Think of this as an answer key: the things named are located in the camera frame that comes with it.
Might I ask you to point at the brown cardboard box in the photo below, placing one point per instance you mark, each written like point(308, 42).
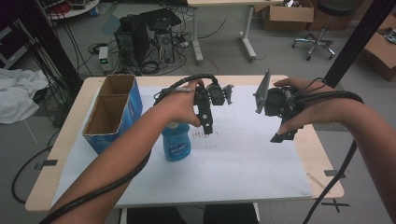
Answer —
point(381, 49)
point(289, 15)

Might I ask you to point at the black metal stand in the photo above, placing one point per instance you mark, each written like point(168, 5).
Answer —
point(358, 40)
point(53, 46)

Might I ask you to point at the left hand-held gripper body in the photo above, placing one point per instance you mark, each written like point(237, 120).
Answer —
point(214, 95)

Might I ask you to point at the blue cardboard box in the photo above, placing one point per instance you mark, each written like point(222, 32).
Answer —
point(127, 116)

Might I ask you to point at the round white table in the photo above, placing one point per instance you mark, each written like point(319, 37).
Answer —
point(77, 11)

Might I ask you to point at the person's legs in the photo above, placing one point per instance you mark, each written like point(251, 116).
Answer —
point(155, 214)

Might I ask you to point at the white table mat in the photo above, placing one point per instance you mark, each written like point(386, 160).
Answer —
point(243, 168)

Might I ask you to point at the black office stool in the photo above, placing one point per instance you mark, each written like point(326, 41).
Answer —
point(320, 37)

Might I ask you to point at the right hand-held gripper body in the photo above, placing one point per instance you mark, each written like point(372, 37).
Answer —
point(277, 102)

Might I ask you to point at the white cloth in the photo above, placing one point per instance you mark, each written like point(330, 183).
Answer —
point(18, 93)

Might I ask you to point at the grey tape strip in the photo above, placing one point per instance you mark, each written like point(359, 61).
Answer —
point(46, 163)
point(331, 173)

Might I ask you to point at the person's left hand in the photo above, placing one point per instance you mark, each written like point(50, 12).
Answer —
point(179, 104)

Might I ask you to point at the white desk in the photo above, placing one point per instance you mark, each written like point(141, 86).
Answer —
point(196, 37)

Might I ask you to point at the white power supply unit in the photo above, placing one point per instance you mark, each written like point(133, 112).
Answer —
point(103, 59)

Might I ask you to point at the black computer tower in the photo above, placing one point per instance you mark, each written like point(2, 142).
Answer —
point(140, 37)

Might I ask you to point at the black tape cross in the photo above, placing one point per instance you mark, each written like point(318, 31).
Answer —
point(335, 204)

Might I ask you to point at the person's right hand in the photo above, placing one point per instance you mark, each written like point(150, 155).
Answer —
point(323, 107)

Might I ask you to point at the blue plastic bottle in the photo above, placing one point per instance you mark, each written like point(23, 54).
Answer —
point(176, 146)

